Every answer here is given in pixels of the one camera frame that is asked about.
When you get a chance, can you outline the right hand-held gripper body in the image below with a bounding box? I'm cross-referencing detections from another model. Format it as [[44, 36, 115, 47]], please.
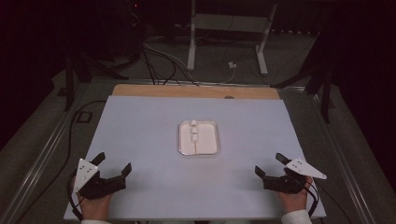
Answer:
[[262, 157, 328, 195]]

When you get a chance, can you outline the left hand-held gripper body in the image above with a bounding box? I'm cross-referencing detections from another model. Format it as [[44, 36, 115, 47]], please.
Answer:
[[73, 158, 127, 201]]

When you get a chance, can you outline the white rectangular tray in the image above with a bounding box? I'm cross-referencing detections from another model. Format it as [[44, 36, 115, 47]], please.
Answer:
[[177, 119, 221, 157]]

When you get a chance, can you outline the person's right hand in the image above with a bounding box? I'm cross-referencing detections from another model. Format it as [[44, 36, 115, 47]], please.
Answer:
[[277, 176, 314, 215]]

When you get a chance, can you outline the person's left hand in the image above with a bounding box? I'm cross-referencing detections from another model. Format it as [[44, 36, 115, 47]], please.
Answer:
[[76, 189, 114, 222]]

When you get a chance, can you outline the pale blue table board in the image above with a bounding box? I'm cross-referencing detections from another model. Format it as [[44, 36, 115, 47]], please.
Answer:
[[63, 94, 327, 221]]

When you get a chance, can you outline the black tripod stand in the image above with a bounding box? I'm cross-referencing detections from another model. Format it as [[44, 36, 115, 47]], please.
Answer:
[[270, 29, 337, 124], [63, 50, 130, 112]]

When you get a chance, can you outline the wooden board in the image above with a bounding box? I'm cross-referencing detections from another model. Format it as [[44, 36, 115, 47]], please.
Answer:
[[111, 83, 281, 101]]

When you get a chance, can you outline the white metal stand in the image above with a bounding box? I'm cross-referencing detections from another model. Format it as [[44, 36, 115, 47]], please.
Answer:
[[186, 0, 278, 77]]

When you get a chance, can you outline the right hand-held gripper black cable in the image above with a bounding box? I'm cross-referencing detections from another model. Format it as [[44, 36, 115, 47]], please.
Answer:
[[303, 176, 320, 218]]

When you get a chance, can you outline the hand-held gripper black cable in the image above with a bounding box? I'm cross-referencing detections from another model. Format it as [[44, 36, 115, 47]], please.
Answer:
[[303, 176, 320, 218], [66, 174, 84, 221]]

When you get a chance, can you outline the left hand-held gripper black cable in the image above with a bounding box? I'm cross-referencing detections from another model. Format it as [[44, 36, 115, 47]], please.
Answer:
[[66, 174, 84, 221]]

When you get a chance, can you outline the long black floor cable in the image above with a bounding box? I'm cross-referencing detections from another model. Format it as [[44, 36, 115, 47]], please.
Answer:
[[14, 99, 107, 224]]

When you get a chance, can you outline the aluminium floor rail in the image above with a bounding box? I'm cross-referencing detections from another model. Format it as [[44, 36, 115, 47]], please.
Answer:
[[0, 81, 92, 224], [309, 91, 377, 224]]

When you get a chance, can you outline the black floor cable bundle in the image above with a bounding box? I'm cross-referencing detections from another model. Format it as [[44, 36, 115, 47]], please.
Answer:
[[140, 46, 200, 87]]

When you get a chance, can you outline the white floor cable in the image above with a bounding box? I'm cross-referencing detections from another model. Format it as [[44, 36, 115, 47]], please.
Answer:
[[143, 41, 236, 86]]

